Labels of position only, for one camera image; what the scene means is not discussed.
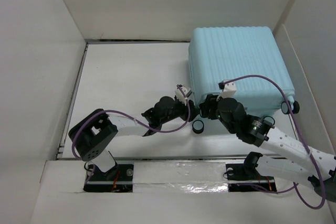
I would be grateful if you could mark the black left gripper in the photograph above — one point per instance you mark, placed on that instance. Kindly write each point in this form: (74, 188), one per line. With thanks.
(185, 110)

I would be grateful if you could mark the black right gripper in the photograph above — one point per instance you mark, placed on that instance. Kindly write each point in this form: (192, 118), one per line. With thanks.
(211, 102)

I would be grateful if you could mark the light blue hard-shell suitcase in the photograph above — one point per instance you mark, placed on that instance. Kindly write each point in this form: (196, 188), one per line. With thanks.
(250, 57)

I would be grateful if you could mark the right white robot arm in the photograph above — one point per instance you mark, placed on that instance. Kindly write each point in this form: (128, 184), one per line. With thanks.
(304, 165)

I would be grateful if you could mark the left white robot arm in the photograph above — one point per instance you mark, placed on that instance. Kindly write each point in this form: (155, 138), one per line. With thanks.
(92, 135)

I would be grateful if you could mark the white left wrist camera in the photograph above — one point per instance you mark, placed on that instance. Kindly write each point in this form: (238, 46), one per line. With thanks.
(182, 93)

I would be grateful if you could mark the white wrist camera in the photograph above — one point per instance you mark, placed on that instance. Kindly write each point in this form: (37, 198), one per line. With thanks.
(228, 89)
(182, 93)

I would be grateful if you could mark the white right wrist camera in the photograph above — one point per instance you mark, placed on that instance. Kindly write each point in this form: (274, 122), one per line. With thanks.
(228, 89)

